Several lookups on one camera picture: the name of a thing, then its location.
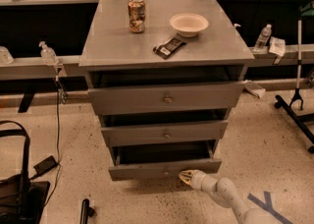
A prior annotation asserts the black snack bar wrapper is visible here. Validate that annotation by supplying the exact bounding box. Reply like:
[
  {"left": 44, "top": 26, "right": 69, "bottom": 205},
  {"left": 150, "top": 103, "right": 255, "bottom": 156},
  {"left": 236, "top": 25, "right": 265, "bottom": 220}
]
[{"left": 153, "top": 37, "right": 185, "bottom": 60}]

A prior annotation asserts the grey drawer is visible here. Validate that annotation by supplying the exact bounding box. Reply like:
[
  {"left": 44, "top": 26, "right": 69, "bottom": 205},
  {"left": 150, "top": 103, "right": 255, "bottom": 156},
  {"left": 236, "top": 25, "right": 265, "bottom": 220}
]
[
  {"left": 102, "top": 120, "right": 228, "bottom": 146},
  {"left": 109, "top": 140, "right": 222, "bottom": 181},
  {"left": 88, "top": 82, "right": 243, "bottom": 115}
]

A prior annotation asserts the black power adapter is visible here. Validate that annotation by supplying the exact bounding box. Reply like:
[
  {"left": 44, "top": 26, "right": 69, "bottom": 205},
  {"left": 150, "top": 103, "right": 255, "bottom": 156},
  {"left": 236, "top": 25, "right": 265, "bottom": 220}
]
[{"left": 33, "top": 155, "right": 58, "bottom": 176}]

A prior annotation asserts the white box on floor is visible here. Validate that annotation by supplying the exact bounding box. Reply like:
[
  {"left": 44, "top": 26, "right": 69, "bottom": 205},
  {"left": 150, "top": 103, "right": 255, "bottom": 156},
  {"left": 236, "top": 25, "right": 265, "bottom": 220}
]
[{"left": 244, "top": 81, "right": 266, "bottom": 98}]

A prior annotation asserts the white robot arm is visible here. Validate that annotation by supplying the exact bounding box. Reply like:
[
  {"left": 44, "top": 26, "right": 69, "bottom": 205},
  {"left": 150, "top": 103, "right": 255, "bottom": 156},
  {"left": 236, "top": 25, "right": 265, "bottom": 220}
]
[{"left": 179, "top": 170, "right": 280, "bottom": 224}]

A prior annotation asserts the grey metal workbench rail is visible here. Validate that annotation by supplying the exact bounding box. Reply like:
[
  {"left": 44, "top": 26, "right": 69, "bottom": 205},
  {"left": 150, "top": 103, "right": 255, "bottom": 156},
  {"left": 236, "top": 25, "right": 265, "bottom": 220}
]
[{"left": 0, "top": 44, "right": 314, "bottom": 81}]

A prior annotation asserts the black power cable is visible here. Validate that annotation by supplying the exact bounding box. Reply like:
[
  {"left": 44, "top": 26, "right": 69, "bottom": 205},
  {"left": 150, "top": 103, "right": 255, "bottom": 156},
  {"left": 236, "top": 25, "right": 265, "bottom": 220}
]
[{"left": 29, "top": 77, "right": 64, "bottom": 207}]

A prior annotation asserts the grey bottom drawer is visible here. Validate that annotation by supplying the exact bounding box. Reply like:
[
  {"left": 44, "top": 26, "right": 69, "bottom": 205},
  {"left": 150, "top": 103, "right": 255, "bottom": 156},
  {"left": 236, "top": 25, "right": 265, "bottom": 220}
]
[{"left": 109, "top": 140, "right": 222, "bottom": 181}]

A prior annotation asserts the crumpled soda can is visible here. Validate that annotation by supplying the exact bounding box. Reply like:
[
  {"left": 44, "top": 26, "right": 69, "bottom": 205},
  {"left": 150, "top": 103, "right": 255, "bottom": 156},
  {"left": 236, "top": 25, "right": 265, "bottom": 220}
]
[{"left": 128, "top": 0, "right": 145, "bottom": 33}]

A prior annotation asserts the white packet on rail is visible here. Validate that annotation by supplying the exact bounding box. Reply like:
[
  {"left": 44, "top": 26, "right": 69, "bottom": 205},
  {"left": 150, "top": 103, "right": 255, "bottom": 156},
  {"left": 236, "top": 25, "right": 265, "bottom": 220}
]
[{"left": 269, "top": 36, "right": 286, "bottom": 57}]

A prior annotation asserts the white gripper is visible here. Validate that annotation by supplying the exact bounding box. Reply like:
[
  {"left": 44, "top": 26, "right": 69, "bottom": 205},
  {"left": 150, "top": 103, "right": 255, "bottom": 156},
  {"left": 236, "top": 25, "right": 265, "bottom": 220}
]
[{"left": 179, "top": 170, "right": 217, "bottom": 194}]

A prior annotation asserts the clear plastic water bottle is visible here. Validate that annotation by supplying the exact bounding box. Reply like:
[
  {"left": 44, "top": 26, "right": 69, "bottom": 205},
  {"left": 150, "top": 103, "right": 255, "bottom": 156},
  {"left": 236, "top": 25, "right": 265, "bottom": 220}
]
[{"left": 254, "top": 24, "right": 272, "bottom": 52}]

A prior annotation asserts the grey middle drawer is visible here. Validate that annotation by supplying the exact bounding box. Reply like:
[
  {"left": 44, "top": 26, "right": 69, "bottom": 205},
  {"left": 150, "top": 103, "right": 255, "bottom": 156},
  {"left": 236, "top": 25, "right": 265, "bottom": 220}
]
[{"left": 102, "top": 120, "right": 228, "bottom": 146}]

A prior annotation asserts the grey drawer cabinet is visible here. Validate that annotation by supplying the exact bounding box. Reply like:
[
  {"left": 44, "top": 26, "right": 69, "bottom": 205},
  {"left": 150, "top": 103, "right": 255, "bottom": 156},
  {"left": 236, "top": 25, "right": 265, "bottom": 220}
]
[{"left": 78, "top": 0, "right": 256, "bottom": 157}]

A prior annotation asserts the black bag with strap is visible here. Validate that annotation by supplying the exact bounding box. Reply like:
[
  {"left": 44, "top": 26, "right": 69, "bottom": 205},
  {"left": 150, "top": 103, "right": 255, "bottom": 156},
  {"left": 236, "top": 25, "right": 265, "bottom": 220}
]
[{"left": 0, "top": 120, "right": 50, "bottom": 224}]

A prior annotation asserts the white paper bowl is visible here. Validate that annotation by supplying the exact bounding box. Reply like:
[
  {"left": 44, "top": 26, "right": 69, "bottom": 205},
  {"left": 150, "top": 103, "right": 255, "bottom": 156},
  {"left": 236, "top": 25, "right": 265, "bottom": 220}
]
[{"left": 170, "top": 13, "right": 209, "bottom": 37}]

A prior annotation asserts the clear container at left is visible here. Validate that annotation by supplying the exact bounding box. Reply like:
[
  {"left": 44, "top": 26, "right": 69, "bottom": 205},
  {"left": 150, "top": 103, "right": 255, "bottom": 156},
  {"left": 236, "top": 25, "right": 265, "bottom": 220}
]
[{"left": 0, "top": 46, "right": 14, "bottom": 64}]

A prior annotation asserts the black stand with pole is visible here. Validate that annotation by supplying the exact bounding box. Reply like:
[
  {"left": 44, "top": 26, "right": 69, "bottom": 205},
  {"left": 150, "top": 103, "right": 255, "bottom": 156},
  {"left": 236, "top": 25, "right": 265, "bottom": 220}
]
[{"left": 274, "top": 1, "right": 314, "bottom": 154}]

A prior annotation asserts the grey top drawer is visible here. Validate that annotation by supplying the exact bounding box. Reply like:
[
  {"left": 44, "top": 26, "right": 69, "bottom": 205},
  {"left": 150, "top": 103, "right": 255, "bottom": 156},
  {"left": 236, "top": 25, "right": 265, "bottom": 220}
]
[{"left": 88, "top": 82, "right": 243, "bottom": 115}]

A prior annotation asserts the blue tape cross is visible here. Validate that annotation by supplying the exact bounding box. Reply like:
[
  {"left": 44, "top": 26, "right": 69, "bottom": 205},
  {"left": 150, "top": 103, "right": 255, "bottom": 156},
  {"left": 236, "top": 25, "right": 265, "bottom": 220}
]
[{"left": 247, "top": 192, "right": 293, "bottom": 224}]

